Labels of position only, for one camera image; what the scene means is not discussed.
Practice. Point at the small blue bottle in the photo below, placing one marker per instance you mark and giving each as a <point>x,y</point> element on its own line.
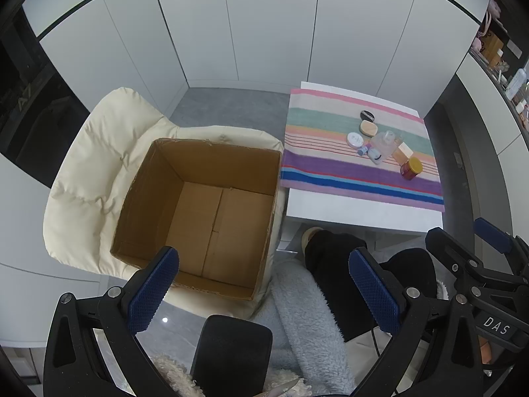
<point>363,149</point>

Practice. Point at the amber jar with yellow lid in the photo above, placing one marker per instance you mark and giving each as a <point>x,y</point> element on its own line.
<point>410,168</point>

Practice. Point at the black round powder puff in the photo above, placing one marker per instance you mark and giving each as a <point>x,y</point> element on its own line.
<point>367,115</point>

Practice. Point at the beige powder puff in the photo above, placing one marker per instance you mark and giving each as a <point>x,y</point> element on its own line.
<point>368,128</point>

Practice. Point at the white bottle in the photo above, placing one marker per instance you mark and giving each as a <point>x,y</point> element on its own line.
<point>518,82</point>

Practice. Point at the wall outlet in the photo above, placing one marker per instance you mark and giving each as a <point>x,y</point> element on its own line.
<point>458,160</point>

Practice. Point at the cream fleece garment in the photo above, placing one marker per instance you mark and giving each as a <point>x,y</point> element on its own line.
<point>169,374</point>

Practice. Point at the wooden box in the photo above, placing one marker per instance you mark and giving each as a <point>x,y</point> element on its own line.
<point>492,45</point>

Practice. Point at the dark glass cabinet door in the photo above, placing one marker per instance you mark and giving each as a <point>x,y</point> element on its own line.
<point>37,103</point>

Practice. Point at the cardboard box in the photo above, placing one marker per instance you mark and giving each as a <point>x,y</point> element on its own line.
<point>198,215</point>

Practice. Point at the cream padded chair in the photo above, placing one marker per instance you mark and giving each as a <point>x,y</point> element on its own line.
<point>103,153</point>

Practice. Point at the white table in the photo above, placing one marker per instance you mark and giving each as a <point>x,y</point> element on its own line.
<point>351,215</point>

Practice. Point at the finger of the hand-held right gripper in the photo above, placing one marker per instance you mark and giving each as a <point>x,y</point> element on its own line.
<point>454,254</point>
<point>492,233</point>

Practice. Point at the black padded armrest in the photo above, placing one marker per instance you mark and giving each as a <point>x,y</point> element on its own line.
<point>231,351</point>

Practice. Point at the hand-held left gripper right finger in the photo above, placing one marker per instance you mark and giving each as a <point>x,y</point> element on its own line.
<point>374,289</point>

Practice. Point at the pink plush toy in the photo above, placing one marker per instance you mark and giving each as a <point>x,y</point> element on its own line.
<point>492,8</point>

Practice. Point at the clear glass bottle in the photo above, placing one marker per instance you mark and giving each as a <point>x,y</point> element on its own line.
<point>384,144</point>

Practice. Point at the person's black trouser leg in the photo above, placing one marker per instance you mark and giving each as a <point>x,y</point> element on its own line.
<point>330,264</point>

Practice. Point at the beige slipper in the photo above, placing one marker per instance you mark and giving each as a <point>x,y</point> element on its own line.
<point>309,238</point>

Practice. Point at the striped colourful cloth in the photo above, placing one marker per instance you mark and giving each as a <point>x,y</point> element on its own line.
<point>330,173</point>

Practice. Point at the white round jar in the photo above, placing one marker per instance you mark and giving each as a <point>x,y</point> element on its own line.
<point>354,139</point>

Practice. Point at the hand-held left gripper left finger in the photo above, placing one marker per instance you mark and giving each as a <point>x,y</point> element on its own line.
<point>153,289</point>

